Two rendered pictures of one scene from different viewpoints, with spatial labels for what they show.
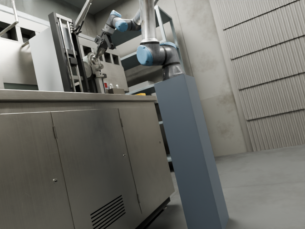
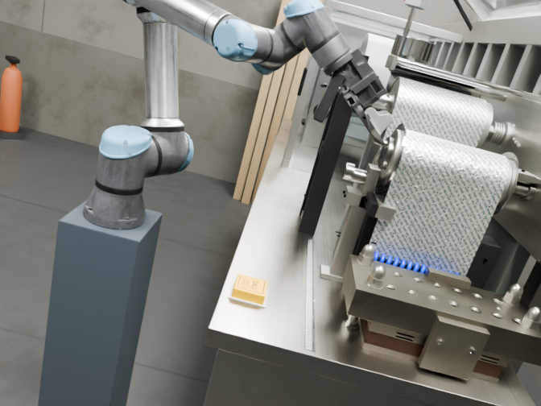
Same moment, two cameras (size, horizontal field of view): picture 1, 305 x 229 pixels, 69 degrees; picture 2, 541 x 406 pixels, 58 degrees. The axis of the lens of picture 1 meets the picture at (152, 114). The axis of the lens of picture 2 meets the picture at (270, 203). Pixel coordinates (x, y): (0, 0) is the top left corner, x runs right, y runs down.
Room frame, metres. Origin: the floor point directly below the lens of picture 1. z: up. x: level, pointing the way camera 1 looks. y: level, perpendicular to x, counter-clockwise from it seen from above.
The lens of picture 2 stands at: (2.56, -0.39, 1.45)
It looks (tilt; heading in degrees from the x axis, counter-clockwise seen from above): 19 degrees down; 152
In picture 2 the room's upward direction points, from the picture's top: 15 degrees clockwise
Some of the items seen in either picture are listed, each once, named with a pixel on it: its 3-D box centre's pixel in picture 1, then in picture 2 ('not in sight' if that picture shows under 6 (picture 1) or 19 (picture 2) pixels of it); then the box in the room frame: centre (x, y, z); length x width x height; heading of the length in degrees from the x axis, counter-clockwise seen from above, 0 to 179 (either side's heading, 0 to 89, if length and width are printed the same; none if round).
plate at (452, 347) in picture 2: not in sight; (452, 349); (2.03, 0.37, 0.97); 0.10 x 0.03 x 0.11; 62
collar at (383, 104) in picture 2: not in sight; (379, 101); (1.48, 0.44, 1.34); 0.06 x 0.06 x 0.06; 62
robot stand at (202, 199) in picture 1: (191, 151); (92, 356); (1.38, -0.18, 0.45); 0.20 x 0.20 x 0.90; 62
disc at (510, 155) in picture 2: not in sight; (499, 184); (1.83, 0.57, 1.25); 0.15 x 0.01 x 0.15; 152
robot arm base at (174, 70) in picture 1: (172, 72); (117, 199); (1.38, -0.18, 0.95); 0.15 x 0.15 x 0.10
